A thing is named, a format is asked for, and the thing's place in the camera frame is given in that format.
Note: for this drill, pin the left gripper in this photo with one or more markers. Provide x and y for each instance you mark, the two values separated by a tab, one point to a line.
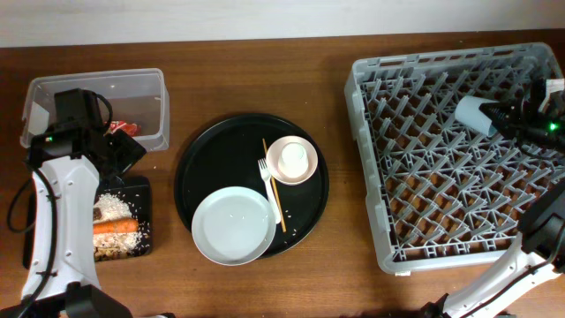
128	150

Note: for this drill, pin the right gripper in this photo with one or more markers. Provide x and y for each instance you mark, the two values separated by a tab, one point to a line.
501	123

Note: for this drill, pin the red snack wrapper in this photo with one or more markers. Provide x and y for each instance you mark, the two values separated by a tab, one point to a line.
130	129

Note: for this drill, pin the light blue cup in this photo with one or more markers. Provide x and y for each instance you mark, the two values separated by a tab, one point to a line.
468	113

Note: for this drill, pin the pile of white rice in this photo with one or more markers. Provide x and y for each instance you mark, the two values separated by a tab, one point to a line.
114	207

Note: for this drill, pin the dark brown food chunk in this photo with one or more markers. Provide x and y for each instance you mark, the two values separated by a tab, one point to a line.
97	214

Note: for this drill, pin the orange carrot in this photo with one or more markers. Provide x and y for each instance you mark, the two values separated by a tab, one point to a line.
125	225

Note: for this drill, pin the peanut shells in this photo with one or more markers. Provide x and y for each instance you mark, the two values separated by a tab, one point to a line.
111	253

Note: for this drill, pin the grey plate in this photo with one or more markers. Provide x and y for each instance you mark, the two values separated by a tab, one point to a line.
233	226

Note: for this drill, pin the white plastic fork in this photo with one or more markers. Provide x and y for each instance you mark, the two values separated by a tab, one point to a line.
265	176

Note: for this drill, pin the wooden chopstick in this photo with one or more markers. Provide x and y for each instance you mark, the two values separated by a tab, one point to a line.
277	201

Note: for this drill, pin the white cup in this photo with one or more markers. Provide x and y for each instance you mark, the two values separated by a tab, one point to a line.
293	161

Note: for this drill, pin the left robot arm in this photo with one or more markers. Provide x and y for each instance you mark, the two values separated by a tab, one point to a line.
68	162

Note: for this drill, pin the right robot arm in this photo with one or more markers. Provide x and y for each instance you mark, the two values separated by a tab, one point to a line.
537	253

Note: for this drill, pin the grey dishwasher rack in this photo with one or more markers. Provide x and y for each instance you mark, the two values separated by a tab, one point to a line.
440	195

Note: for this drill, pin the black rectangular tray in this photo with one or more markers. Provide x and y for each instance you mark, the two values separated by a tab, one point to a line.
138	191

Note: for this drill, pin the clear plastic bin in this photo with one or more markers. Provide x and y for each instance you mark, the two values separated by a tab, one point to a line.
137	96

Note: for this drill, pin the round black serving tray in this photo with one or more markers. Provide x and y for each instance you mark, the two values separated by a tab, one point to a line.
227	154

